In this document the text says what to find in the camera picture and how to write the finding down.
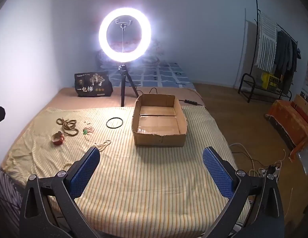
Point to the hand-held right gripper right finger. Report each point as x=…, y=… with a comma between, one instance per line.
x=218, y=173

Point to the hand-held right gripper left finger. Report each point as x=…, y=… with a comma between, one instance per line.
x=85, y=171

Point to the beige bead strand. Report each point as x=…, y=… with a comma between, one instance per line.
x=67, y=165

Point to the green and red charm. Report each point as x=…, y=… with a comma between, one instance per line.
x=86, y=130

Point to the small earrings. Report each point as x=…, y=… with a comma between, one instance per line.
x=88, y=122

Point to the black bangle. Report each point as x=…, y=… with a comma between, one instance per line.
x=106, y=123

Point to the white power strip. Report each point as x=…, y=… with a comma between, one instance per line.
x=268, y=171

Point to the yellow striped blanket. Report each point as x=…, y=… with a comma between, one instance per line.
x=144, y=178

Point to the small clear items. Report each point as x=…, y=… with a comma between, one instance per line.
x=141, y=130

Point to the grey striped cloth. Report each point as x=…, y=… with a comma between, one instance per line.
x=5, y=191

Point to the orange cardboard boxes on floor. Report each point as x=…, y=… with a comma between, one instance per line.
x=288, y=121

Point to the black printed product box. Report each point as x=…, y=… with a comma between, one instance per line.
x=93, y=84

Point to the grey board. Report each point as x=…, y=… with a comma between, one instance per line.
x=305, y=160

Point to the black tripod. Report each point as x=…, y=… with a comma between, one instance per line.
x=123, y=89

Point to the yellow box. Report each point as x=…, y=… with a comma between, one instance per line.
x=269, y=80

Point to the small cardboard box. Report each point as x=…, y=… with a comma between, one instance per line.
x=302, y=104

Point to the blue patterned blanket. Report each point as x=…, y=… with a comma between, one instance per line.
x=163, y=75

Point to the black clothes rack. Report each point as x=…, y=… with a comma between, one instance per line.
x=255, y=54

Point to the dark hanging clothes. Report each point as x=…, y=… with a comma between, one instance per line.
x=284, y=52

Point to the white striped towel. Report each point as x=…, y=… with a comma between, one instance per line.
x=266, y=42

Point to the phone holder clamp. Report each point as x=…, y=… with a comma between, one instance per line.
x=123, y=22

